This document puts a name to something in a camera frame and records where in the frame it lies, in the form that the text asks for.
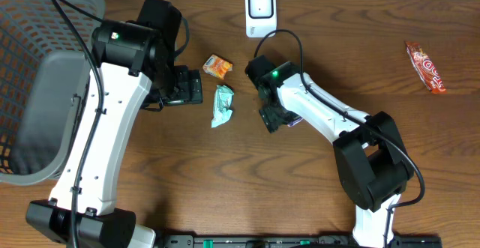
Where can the white barcode scanner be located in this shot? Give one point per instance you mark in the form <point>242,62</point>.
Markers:
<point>260,17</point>

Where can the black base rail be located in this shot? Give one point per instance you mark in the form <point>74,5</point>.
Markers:
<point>189,241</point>

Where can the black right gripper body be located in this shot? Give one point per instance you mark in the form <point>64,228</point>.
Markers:
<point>275,115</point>

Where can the red orange snack bar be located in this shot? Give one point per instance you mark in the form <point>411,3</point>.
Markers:
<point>425,68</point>

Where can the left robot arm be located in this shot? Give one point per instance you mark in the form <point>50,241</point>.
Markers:
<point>133,69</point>

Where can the mint green snack packet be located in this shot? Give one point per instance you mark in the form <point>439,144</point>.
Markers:
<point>222,112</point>

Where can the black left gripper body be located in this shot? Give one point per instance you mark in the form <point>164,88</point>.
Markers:
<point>191,87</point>

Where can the grey plastic mesh basket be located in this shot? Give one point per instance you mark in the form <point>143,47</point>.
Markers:
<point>44,80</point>

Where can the purple red snack bag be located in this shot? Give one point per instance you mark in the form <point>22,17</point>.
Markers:
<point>294,122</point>

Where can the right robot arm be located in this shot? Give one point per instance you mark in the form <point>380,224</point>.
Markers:
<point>368,149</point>

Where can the small orange snack box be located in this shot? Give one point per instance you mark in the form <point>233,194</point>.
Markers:
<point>217,66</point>

